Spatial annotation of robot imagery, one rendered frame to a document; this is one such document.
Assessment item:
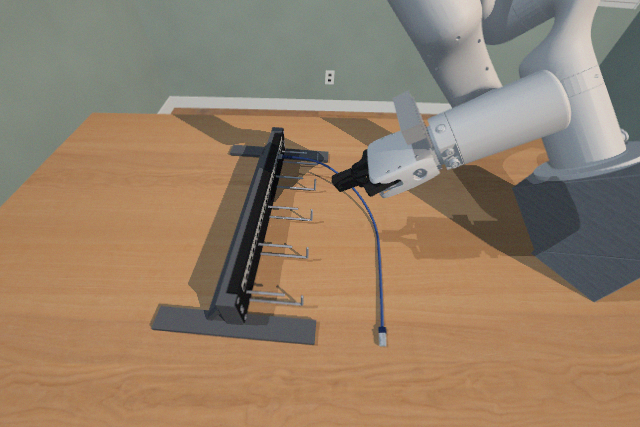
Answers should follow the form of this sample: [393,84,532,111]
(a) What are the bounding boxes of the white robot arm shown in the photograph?
[387,0,640,181]

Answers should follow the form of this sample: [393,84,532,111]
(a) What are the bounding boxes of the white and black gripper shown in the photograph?
[332,131,442,198]

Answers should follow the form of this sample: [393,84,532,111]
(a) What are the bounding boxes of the network cable plug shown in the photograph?
[378,327,386,347]

